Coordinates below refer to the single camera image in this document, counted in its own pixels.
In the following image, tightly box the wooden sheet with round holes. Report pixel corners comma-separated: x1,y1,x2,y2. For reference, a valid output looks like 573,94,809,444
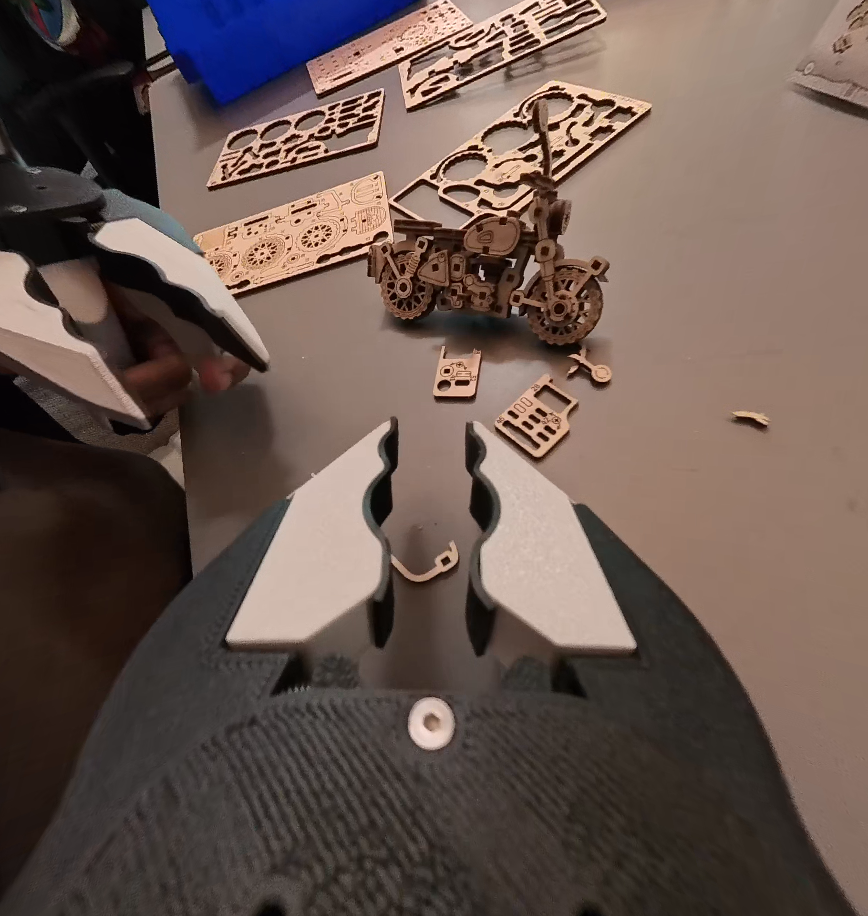
205,88,385,190

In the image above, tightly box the wooden sheet with long cutouts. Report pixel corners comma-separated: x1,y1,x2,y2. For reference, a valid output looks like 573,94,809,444
398,0,608,110

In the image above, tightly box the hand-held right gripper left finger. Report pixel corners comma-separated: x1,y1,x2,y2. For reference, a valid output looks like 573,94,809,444
224,418,401,684

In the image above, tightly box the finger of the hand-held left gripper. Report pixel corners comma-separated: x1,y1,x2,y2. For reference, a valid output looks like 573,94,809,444
0,249,154,432
91,197,272,373

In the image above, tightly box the large punched-out wooden sheet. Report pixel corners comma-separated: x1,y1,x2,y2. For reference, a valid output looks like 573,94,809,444
390,80,653,230

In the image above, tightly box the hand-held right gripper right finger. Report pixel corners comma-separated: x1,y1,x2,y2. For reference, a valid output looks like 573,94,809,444
465,421,638,684

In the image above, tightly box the grey desk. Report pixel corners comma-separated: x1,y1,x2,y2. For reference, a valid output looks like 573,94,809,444
144,0,868,916

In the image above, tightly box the person's brown shirt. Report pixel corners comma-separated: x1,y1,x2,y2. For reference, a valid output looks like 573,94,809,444
0,422,195,916

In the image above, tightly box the wooden keypad-shaped piece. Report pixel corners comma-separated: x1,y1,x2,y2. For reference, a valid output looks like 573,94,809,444
494,374,579,460

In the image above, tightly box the wooden sheet with wheel parts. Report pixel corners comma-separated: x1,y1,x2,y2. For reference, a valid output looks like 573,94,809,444
194,172,394,296

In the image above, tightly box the wooden sheet with fine parts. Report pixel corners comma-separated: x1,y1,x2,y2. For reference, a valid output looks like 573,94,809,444
307,0,474,97

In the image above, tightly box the wooden motorcycle model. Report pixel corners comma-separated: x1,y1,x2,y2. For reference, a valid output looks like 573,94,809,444
367,96,611,349

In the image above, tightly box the wooden rectangular engraved piece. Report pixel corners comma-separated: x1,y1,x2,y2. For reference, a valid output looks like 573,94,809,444
433,345,482,399

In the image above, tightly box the person's left hand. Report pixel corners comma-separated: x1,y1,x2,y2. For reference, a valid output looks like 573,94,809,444
108,301,252,423

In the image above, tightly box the blue plastic bin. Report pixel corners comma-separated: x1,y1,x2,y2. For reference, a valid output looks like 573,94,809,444
146,0,395,107

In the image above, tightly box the wooden bent pipe piece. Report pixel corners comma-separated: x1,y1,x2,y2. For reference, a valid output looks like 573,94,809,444
391,541,460,582

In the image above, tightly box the printed paper sheet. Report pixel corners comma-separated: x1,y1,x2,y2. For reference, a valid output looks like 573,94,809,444
792,0,868,119

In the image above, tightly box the wooden wrench-shaped piece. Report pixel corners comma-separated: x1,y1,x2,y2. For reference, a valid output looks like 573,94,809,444
566,345,612,386

